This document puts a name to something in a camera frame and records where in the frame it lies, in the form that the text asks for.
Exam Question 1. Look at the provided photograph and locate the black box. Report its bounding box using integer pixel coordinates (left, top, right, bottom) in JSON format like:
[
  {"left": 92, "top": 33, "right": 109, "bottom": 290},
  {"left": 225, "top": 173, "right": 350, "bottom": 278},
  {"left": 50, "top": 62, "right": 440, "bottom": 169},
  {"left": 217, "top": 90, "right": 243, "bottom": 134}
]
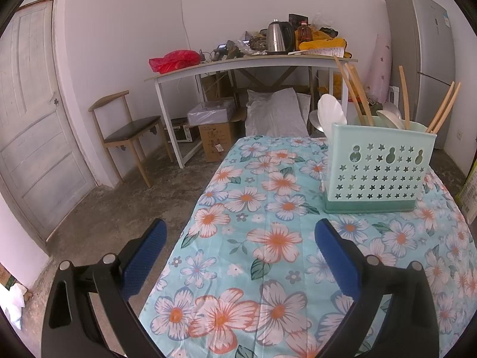
[{"left": 288, "top": 13, "right": 311, "bottom": 31}]

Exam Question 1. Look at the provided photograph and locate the white wooden door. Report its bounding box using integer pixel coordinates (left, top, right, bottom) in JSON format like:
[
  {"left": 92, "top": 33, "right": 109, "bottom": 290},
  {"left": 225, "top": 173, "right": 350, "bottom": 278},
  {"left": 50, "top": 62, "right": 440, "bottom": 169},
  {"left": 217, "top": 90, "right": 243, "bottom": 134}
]
[{"left": 0, "top": 0, "right": 98, "bottom": 244}]

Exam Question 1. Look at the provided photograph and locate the wooden chair with dark seat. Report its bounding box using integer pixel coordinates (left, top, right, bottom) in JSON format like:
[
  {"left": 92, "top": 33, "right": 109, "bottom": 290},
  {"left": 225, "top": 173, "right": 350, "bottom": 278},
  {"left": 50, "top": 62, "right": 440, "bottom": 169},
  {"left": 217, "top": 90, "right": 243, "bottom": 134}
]
[{"left": 88, "top": 90, "right": 174, "bottom": 189}]

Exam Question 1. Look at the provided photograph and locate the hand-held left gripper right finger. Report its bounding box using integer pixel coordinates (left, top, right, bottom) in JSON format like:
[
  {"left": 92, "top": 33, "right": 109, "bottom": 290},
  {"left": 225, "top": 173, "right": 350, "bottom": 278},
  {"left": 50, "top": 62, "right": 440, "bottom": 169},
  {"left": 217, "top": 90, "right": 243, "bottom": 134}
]
[{"left": 314, "top": 218, "right": 441, "bottom": 358}]

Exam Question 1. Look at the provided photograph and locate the white sack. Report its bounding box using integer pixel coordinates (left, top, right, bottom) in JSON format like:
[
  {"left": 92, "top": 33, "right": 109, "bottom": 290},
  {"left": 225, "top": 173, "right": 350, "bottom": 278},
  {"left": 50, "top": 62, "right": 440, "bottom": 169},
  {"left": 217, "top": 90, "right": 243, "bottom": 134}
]
[{"left": 244, "top": 87, "right": 312, "bottom": 137}]

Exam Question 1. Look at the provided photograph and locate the bottle of orange liquid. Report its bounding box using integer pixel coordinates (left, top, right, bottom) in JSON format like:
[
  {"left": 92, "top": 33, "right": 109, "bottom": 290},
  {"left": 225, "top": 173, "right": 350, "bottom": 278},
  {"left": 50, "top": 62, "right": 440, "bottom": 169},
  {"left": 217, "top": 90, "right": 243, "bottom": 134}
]
[{"left": 297, "top": 22, "right": 314, "bottom": 44}]

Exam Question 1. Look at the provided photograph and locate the silver refrigerator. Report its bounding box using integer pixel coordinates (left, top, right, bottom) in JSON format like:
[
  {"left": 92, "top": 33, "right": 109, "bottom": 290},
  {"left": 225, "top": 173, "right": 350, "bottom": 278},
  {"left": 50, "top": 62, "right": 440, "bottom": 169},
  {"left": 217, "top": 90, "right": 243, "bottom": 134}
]
[{"left": 384, "top": 0, "right": 458, "bottom": 150}]

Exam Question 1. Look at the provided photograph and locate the yellow bag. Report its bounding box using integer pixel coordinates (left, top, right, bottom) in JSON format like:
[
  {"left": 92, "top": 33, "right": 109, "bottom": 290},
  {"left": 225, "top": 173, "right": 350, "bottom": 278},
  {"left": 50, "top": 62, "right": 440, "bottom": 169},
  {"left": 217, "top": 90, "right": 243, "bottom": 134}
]
[{"left": 298, "top": 36, "right": 353, "bottom": 60}]

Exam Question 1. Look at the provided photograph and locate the white plastic bag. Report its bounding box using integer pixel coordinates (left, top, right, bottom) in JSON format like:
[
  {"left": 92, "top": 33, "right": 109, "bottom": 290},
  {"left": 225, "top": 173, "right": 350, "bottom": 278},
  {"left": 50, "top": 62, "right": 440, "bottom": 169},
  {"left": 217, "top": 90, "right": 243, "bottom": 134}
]
[{"left": 0, "top": 283, "right": 27, "bottom": 331}]

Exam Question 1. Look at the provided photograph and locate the brown cardboard box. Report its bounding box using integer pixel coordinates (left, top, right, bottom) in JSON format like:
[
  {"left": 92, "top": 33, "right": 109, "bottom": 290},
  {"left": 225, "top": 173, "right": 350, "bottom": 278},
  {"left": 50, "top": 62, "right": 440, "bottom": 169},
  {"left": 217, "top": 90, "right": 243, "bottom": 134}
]
[{"left": 198, "top": 118, "right": 247, "bottom": 163}]

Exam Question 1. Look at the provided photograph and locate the white desk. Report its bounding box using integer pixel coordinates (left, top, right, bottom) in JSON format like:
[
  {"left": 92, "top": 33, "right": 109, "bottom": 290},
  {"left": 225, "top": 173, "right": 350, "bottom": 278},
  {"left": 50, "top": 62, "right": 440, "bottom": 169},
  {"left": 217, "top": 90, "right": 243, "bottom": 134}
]
[{"left": 144, "top": 53, "right": 359, "bottom": 169}]

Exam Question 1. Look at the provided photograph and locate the mint green utensil holder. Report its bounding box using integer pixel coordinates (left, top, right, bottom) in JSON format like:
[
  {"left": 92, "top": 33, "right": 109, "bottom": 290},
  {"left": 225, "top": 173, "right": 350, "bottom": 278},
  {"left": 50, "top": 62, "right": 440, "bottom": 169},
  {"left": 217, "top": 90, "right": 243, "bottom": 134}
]
[{"left": 321, "top": 120, "right": 437, "bottom": 216}]

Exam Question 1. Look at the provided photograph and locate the metal spoon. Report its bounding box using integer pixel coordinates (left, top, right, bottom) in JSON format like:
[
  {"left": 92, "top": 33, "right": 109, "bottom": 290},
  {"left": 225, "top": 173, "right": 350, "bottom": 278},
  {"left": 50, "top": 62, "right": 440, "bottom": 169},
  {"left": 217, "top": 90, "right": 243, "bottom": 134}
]
[{"left": 383, "top": 100, "right": 404, "bottom": 119}]

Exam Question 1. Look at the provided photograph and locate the cream ceramic spoon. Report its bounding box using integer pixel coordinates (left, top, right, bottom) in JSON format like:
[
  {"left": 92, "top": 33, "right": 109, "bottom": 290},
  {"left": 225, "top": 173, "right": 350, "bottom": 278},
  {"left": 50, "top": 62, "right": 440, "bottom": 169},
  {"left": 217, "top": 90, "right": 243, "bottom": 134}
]
[{"left": 376, "top": 109, "right": 406, "bottom": 130}]

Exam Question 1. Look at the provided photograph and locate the white plastic-wrapped box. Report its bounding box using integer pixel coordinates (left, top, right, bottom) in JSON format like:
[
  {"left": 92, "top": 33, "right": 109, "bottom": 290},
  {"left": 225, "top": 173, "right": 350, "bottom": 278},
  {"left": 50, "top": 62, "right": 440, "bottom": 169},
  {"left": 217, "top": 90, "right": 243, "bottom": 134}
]
[{"left": 187, "top": 98, "right": 236, "bottom": 127}]

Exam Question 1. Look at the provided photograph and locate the white and green rice bag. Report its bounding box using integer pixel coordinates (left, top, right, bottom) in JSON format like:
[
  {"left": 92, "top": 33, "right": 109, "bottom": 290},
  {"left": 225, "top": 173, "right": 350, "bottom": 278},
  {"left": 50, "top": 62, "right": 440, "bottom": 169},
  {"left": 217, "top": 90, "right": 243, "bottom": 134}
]
[{"left": 456, "top": 156, "right": 477, "bottom": 226}]

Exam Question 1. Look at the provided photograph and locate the floral blue blanket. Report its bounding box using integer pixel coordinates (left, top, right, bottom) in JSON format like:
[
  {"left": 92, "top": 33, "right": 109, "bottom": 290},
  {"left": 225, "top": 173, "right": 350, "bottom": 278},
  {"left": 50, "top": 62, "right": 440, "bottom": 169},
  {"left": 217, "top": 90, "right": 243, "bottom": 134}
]
[{"left": 137, "top": 134, "right": 477, "bottom": 358}]

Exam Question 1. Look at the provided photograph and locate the steel electric kettle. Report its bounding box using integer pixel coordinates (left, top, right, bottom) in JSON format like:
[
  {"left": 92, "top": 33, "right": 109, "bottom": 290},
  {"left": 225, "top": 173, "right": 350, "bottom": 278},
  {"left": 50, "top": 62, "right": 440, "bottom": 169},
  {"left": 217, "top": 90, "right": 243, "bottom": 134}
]
[{"left": 265, "top": 19, "right": 295, "bottom": 54}]

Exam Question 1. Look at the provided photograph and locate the red plastic bag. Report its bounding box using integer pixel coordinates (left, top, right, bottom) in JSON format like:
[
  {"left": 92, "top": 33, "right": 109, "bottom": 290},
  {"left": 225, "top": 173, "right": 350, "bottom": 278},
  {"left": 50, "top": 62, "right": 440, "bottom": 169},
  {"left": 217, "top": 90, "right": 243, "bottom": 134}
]
[{"left": 148, "top": 49, "right": 202, "bottom": 75}]

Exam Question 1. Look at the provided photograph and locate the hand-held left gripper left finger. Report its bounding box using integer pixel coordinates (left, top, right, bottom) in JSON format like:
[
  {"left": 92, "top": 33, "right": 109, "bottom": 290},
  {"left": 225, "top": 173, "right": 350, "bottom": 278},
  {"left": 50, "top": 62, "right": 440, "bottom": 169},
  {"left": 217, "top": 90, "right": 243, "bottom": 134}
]
[{"left": 40, "top": 218, "right": 168, "bottom": 358}]

